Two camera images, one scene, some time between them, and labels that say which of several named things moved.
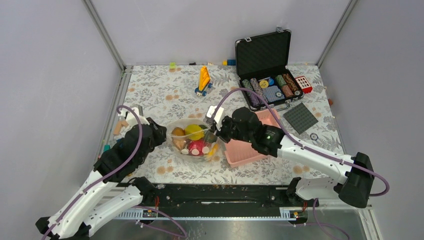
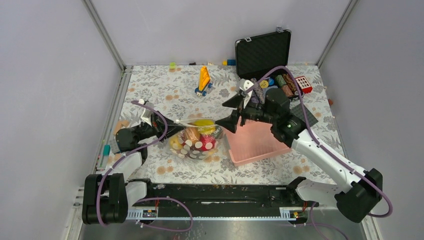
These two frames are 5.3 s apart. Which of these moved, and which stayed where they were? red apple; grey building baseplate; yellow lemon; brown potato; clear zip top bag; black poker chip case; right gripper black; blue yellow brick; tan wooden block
Moved: red apple; right gripper black; brown potato; yellow lemon
Stayed: tan wooden block; grey building baseplate; blue yellow brick; black poker chip case; clear zip top bag
